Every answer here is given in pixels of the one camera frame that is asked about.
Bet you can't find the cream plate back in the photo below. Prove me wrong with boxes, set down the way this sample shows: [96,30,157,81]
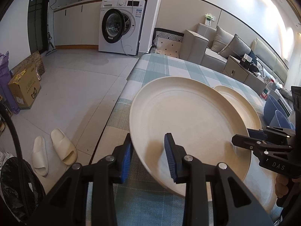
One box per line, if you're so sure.
[214,85,262,130]

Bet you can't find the cream plate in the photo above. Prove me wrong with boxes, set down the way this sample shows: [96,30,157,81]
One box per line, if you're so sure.
[129,76,251,196]
[243,154,277,213]
[214,85,262,130]

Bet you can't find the large blue bowl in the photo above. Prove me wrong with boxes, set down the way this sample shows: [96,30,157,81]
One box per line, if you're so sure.
[269,110,291,129]

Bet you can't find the blue bowl back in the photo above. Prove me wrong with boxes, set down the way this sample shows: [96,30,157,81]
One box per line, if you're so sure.
[263,95,288,125]

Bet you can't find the cream plate front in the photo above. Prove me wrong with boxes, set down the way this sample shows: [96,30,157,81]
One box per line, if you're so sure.
[243,154,277,213]

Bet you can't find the light blue bowl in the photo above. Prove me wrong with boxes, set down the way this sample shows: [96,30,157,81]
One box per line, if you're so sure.
[290,122,295,130]

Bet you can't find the kitchen counter cabinets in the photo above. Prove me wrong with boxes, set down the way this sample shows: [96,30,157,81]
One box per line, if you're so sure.
[52,0,149,50]

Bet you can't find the person's right hand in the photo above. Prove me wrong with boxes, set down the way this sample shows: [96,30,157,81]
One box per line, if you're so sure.
[275,174,290,199]

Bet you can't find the plastic water bottle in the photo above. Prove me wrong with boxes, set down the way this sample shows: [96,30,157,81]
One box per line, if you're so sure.
[261,79,274,100]

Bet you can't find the black garbage bag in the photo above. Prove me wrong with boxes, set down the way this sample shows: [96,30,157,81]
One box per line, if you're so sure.
[1,157,46,224]

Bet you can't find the cream slipper right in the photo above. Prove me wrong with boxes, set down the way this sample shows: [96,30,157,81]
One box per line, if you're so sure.
[50,129,78,166]

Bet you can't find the cream slipper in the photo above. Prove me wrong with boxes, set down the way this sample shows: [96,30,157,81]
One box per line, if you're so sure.
[50,129,78,166]
[32,136,49,176]

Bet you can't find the cream slipper left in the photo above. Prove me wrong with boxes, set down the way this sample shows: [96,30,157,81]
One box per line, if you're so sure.
[32,136,49,176]

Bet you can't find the bed with beige headboard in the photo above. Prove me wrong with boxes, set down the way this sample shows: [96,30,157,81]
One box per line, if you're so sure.
[251,38,289,90]

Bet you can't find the beige bedside cabinet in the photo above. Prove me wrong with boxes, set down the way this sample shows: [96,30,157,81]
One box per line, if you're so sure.
[222,56,266,95]

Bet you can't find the black organizer box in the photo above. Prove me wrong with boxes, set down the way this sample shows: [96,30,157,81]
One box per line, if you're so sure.
[239,54,259,73]

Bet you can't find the green checkered tablecloth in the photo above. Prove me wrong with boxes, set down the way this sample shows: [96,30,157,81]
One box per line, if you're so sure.
[93,54,277,225]

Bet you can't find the grey cushion right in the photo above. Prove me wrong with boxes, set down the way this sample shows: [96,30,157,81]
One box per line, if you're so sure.
[219,34,251,60]

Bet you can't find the grey cushion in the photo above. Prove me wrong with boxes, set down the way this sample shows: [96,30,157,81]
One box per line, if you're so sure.
[211,26,234,53]
[219,34,251,60]

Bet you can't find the grey cushion left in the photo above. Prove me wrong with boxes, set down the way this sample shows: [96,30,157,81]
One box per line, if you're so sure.
[211,26,234,53]

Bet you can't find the beige sofa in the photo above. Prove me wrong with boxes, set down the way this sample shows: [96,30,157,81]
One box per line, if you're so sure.
[179,24,227,73]

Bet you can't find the cardboard box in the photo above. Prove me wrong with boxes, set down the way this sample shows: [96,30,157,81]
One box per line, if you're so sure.
[8,64,41,109]

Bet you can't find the black patterned folded mat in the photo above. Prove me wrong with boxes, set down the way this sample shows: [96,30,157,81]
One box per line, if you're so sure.
[149,27,184,58]

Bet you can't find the purple bag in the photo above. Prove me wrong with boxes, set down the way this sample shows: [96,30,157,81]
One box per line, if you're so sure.
[0,51,20,114]

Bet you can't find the brown patterned box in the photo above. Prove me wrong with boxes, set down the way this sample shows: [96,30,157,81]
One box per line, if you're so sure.
[10,51,45,76]

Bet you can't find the white washing machine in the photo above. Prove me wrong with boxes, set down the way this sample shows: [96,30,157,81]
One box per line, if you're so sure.
[98,0,146,56]

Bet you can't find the dark glass door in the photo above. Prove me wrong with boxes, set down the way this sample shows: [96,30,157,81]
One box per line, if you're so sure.
[27,0,49,54]

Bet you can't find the black cable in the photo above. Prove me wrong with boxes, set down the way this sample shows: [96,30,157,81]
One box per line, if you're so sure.
[0,103,28,219]

